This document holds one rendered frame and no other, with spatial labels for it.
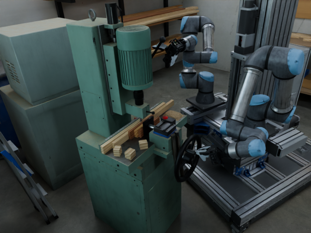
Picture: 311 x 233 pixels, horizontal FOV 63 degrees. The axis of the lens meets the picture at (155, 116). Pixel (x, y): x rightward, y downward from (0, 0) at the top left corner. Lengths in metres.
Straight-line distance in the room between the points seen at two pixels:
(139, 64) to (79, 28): 0.39
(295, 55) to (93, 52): 0.99
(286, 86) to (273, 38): 0.46
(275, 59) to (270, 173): 1.28
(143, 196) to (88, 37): 0.96
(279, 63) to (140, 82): 0.68
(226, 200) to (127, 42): 1.38
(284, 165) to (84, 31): 1.97
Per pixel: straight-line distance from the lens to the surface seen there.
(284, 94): 1.49
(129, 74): 1.35
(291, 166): 2.55
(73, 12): 3.84
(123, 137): 1.46
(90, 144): 1.70
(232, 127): 1.30
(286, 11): 1.84
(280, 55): 1.32
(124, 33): 1.29
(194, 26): 1.97
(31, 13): 3.61
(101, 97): 1.54
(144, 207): 1.67
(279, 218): 2.38
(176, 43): 1.52
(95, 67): 1.48
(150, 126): 1.49
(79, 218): 2.35
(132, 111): 1.52
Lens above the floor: 1.77
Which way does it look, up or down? 31 degrees down
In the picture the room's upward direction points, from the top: 3 degrees counter-clockwise
